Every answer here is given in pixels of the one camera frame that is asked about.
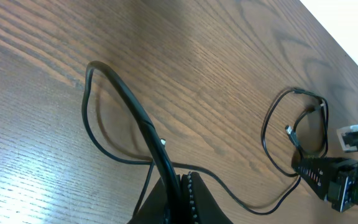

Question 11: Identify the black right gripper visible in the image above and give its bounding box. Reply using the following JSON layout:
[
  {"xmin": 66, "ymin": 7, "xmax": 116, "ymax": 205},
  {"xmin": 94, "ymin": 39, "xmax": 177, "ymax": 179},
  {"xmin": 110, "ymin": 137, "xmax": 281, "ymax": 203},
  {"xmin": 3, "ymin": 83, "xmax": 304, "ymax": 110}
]
[{"xmin": 291, "ymin": 157, "xmax": 358, "ymax": 213}]

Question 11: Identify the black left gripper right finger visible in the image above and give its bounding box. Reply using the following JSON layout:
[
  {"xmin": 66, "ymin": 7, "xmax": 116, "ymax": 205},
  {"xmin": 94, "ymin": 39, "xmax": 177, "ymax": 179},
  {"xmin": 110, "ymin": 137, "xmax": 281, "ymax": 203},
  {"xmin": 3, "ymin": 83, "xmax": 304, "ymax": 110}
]
[{"xmin": 181, "ymin": 172, "xmax": 232, "ymax": 224}]

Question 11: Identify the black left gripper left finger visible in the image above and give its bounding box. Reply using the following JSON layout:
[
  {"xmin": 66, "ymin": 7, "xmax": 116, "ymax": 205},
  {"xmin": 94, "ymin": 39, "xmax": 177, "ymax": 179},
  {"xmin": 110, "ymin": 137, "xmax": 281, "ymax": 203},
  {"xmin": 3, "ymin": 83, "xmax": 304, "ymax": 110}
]
[{"xmin": 128, "ymin": 179, "xmax": 182, "ymax": 224}]

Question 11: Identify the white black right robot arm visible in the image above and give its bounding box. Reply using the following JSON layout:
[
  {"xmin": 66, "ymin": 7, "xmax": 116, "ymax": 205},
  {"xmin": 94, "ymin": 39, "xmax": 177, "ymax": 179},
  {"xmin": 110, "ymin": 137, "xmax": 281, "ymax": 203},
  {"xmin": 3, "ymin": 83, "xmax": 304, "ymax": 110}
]
[{"xmin": 291, "ymin": 157, "xmax": 358, "ymax": 212}]

